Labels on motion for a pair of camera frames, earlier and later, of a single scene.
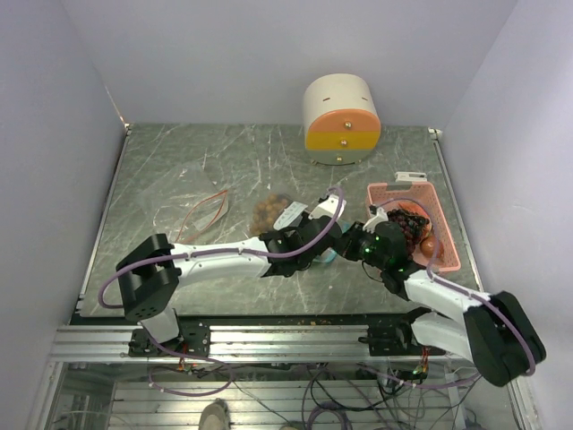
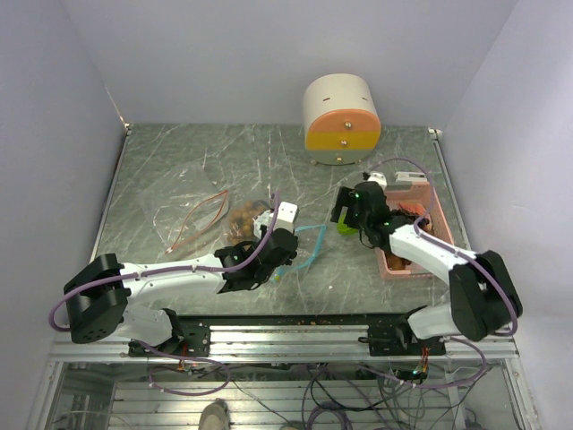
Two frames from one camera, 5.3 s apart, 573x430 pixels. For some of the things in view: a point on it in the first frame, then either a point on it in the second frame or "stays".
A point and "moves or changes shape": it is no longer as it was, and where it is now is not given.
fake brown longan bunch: x=267 y=211 -> x=241 y=227
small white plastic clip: x=410 y=176 stays
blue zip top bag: x=267 y=210 -> x=238 y=227
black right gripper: x=346 y=246 -> x=346 y=197
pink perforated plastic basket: x=425 y=195 stays
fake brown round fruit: x=428 y=246 moves or changes shape
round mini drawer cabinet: x=341 y=122 stays
